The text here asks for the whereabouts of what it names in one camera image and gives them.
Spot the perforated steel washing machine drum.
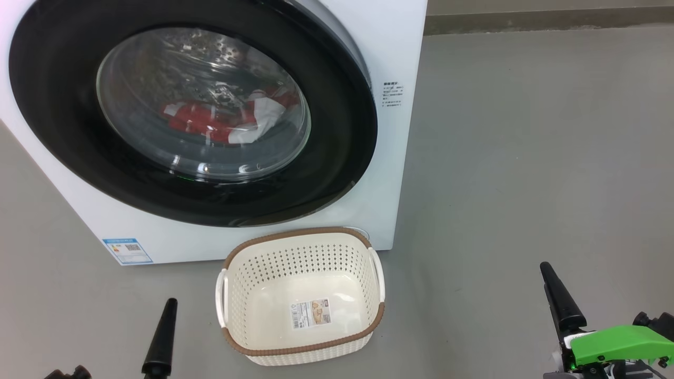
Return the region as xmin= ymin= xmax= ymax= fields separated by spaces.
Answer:
xmin=105 ymin=29 xmax=303 ymax=174

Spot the round black glass washer door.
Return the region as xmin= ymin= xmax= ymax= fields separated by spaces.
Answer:
xmin=9 ymin=0 xmax=378 ymax=228

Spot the red and white garment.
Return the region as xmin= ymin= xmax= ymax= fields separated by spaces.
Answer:
xmin=232 ymin=87 xmax=301 ymax=145

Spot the cream basket with brown rim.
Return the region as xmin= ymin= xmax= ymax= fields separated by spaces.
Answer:
xmin=215 ymin=227 xmax=386 ymax=366

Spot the blue energy label sticker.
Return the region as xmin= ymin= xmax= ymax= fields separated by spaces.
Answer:
xmin=102 ymin=238 xmax=153 ymax=265

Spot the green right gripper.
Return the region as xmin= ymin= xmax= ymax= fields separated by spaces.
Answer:
xmin=540 ymin=262 xmax=674 ymax=379

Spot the red garment with white stripes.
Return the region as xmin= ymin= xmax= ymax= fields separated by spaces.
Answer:
xmin=162 ymin=99 xmax=253 ymax=145

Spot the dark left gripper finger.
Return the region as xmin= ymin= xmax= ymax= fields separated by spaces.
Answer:
xmin=141 ymin=298 xmax=178 ymax=379

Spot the white printed product label sticker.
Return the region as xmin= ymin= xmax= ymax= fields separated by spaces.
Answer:
xmin=291 ymin=298 xmax=331 ymax=330

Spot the white front-load washing machine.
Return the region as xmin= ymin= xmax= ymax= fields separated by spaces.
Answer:
xmin=0 ymin=0 xmax=428 ymax=266

